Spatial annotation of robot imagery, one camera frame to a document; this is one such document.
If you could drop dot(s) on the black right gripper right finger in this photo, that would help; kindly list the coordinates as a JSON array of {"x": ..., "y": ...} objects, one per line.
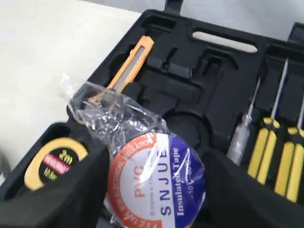
[{"x": 236, "y": 200}]

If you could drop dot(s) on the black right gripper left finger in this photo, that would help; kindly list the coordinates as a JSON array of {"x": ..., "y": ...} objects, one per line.
[{"x": 74, "y": 200}]

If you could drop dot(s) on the insulating tape roll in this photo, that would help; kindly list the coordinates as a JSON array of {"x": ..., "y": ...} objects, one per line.
[{"x": 155, "y": 178}]

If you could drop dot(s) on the yellow black screwdriver left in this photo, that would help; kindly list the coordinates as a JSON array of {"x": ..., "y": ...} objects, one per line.
[{"x": 266, "y": 139}]

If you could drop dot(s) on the yellow black screwdriver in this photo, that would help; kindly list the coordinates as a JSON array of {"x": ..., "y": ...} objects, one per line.
[
  {"x": 292, "y": 161},
  {"x": 266, "y": 139}
]

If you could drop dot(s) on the yellow tape measure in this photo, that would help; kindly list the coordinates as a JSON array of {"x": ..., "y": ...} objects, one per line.
[{"x": 52, "y": 160}]

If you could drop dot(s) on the yellow black screwdriver right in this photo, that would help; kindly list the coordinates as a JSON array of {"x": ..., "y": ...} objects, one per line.
[{"x": 292, "y": 161}]

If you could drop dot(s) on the orange utility knife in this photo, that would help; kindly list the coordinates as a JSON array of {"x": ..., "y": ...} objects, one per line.
[{"x": 124, "y": 76}]

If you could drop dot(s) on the clear handle tester screwdriver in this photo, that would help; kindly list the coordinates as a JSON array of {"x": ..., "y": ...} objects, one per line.
[{"x": 242, "y": 132}]

